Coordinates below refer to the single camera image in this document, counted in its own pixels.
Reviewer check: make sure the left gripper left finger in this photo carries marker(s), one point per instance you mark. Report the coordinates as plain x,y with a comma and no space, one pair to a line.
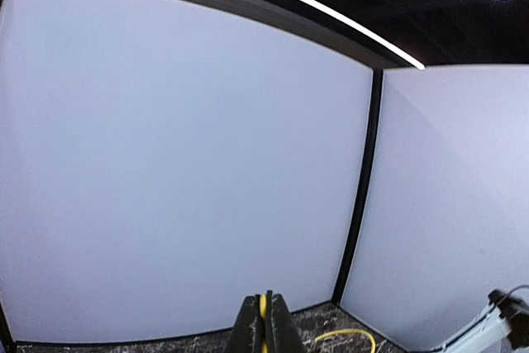
247,333

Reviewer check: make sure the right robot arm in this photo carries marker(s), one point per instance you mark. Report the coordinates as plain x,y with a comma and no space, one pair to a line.
504,320

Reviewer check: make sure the right black frame post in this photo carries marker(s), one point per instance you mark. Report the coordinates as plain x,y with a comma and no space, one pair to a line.
362,187

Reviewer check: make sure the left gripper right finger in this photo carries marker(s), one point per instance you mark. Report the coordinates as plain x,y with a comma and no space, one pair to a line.
281,336

